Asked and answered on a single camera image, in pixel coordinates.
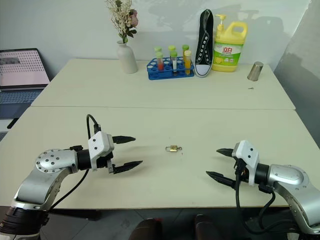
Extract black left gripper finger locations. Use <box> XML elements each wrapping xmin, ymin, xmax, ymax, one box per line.
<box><xmin>113</xmin><ymin>160</ymin><xmax>144</xmax><ymax>175</ymax></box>
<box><xmin>112</xmin><ymin>135</ymin><xmax>137</xmax><ymax>145</ymax></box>

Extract dried flower bouquet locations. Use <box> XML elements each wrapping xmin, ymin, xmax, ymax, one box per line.
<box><xmin>104</xmin><ymin>0</ymin><xmax>140</xmax><ymax>45</ymax></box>

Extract yellow-capped tube orange liquid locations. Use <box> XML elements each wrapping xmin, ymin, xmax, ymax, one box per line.
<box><xmin>183</xmin><ymin>49</ymin><xmax>193</xmax><ymax>76</ymax></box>

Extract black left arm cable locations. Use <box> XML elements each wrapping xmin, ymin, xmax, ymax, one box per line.
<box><xmin>48</xmin><ymin>114</ymin><xmax>102</xmax><ymax>214</ymax></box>

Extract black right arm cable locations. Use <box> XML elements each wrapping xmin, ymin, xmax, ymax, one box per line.
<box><xmin>234</xmin><ymin>159</ymin><xmax>277</xmax><ymax>235</ymax></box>

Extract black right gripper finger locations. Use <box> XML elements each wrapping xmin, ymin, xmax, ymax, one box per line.
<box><xmin>216</xmin><ymin>148</ymin><xmax>235</xmax><ymax>158</ymax></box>
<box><xmin>205</xmin><ymin>170</ymin><xmax>238</xmax><ymax>190</ymax></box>

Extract black marker pen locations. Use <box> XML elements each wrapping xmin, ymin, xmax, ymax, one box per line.
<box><xmin>6</xmin><ymin>117</ymin><xmax>20</xmax><ymax>130</ymax></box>

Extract dark reddish rounded shape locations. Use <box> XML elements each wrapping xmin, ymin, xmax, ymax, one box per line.
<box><xmin>194</xmin><ymin>213</ymin><xmax>224</xmax><ymax>240</ymax></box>
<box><xmin>128</xmin><ymin>217</ymin><xmax>164</xmax><ymax>240</ymax></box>

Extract black canvas sneaker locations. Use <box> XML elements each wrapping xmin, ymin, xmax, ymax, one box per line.
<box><xmin>194</xmin><ymin>8</ymin><xmax>215</xmax><ymax>78</ymax></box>

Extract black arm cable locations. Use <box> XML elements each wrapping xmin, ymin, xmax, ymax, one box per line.
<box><xmin>234</xmin><ymin>159</ymin><xmax>277</xmax><ymax>235</ymax></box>
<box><xmin>48</xmin><ymin>114</ymin><xmax>102</xmax><ymax>214</ymax></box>

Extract steel metal cup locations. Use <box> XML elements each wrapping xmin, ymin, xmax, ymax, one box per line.
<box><xmin>246</xmin><ymin>61</ymin><xmax>264</xmax><ymax>82</ymax></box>

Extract green-capped tube white contents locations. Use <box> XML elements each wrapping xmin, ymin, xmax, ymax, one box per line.
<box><xmin>169</xmin><ymin>50</ymin><xmax>179</xmax><ymax>77</ymax></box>

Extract blue test tube rack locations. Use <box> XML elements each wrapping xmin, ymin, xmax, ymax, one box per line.
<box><xmin>146</xmin><ymin>57</ymin><xmax>196</xmax><ymax>81</ymax></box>

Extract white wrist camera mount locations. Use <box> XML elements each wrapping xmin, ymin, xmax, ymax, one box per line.
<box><xmin>87</xmin><ymin>131</ymin><xmax>115</xmax><ymax>172</ymax></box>
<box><xmin>231</xmin><ymin>140</ymin><xmax>261</xmax><ymax>187</ymax></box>

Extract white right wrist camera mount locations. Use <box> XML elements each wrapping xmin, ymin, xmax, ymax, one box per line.
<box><xmin>231</xmin><ymin>140</ymin><xmax>261</xmax><ymax>187</ymax></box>

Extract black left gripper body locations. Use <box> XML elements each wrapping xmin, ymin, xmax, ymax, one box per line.
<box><xmin>96</xmin><ymin>149</ymin><xmax>117</xmax><ymax>175</ymax></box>

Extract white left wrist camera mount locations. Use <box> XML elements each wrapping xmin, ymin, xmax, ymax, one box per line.
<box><xmin>87</xmin><ymin>131</ymin><xmax>115</xmax><ymax>172</ymax></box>

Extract green-capped tube red liquid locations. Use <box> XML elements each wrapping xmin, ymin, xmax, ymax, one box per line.
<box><xmin>155</xmin><ymin>51</ymin><xmax>165</xmax><ymax>72</ymax></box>

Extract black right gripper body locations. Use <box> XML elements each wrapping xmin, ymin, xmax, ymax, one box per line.
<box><xmin>233</xmin><ymin>156</ymin><xmax>251</xmax><ymax>187</ymax></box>

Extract white ceramic vase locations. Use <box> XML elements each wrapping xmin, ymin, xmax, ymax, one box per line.
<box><xmin>116</xmin><ymin>39</ymin><xmax>139</xmax><ymax>75</ymax></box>

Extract yellow detergent pump bottle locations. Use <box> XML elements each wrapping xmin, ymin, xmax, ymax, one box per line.
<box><xmin>211</xmin><ymin>13</ymin><xmax>249</xmax><ymax>73</ymax></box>

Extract open laptop computer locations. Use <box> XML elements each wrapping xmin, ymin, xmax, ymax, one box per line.
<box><xmin>0</xmin><ymin>47</ymin><xmax>51</xmax><ymax>121</ymax></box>

